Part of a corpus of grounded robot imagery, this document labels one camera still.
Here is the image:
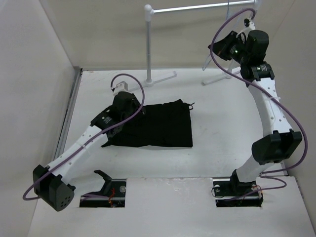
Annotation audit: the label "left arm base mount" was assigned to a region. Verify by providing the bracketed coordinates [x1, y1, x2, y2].
[79, 170, 127, 208]

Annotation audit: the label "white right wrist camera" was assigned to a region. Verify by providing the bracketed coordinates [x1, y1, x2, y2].
[237, 18, 256, 38]

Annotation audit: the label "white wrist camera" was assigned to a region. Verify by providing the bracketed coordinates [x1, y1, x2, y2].
[237, 18, 256, 38]
[111, 81, 128, 96]

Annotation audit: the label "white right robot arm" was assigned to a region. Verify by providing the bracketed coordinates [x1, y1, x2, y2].
[208, 30, 305, 196]

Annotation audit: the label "white clothes rack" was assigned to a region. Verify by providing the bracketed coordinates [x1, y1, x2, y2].
[141, 0, 261, 88]

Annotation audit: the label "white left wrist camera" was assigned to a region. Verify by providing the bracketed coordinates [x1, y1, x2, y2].
[111, 81, 128, 96]

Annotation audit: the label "black trousers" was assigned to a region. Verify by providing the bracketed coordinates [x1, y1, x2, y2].
[102, 99, 193, 148]

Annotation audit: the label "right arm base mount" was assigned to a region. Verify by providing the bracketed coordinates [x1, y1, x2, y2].
[211, 178, 263, 207]

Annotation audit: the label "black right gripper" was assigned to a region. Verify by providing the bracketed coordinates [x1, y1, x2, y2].
[208, 31, 250, 65]

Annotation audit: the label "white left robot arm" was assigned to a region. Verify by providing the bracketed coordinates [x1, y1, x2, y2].
[33, 91, 144, 212]

